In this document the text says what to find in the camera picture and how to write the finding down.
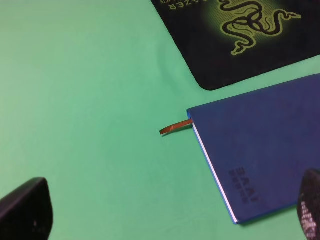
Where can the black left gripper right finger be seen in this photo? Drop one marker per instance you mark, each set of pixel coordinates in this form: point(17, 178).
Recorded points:
point(308, 205)

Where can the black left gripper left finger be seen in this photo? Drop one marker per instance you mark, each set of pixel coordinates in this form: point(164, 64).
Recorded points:
point(27, 212)

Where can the blue hardcover notebook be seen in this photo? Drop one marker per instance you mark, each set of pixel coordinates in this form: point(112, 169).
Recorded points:
point(259, 144)

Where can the black green logo mouse pad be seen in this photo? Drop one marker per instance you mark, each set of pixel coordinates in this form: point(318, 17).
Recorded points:
point(224, 42)

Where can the brown ribbon bookmark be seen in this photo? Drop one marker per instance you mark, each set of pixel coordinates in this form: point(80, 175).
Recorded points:
point(175, 126)

